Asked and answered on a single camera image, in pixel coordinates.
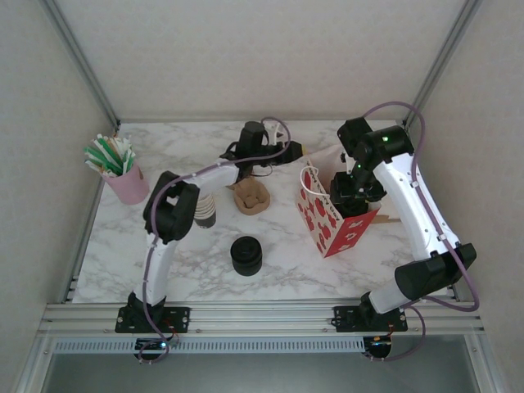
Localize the aluminium frame post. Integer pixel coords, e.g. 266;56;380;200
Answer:
402;0;484;132
38;0;120;129
464;333;508;393
14;333;56;393

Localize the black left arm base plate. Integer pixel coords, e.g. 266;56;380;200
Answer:
114;306;192;334

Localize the brown pulp cup carrier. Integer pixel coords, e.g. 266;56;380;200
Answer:
227;179;272;217

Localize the small black controller board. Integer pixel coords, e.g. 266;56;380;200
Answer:
134;336;175;365
363;334;395;364

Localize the aluminium table end rail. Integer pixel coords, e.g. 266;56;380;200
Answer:
116;117;407;124

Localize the pink straw holder cup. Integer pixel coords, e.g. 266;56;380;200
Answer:
102;163;151;205

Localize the red printed paper gift bag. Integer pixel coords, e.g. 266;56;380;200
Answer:
295;147;384;260

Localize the white slotted cable duct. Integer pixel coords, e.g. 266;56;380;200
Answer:
52;337;366;354

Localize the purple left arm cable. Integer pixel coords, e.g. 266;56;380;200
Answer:
137;116;292;365

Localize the aluminium table side rail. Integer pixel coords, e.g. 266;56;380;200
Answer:
61;122;120;305

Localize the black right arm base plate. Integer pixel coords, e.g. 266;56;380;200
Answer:
333;305;410;333

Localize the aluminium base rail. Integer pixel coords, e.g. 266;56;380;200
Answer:
38;301;486;337

